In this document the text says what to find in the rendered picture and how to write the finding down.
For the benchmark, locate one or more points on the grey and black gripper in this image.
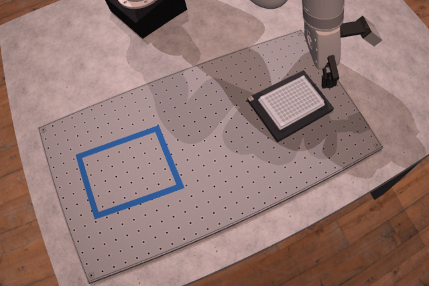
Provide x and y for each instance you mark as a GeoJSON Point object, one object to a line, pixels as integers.
{"type": "Point", "coordinates": [325, 44]}

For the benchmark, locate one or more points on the blue tape rectangle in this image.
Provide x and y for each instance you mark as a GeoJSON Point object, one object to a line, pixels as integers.
{"type": "Point", "coordinates": [179, 185]}

